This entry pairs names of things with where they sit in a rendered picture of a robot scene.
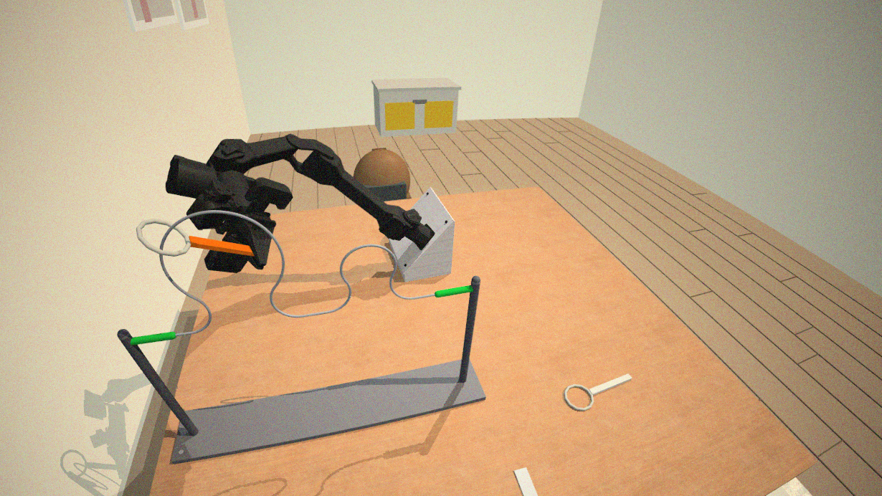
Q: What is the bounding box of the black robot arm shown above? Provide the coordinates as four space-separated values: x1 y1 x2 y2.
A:
166 134 435 250

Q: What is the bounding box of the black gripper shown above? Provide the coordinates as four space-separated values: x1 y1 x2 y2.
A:
204 177 293 273

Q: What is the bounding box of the grey ring with orange handle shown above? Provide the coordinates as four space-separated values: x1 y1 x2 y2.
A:
136 219 254 257

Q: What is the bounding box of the white flat bar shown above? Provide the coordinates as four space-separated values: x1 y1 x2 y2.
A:
514 467 538 496

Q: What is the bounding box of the cream loop with flat handle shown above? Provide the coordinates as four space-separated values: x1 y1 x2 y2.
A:
564 374 632 411

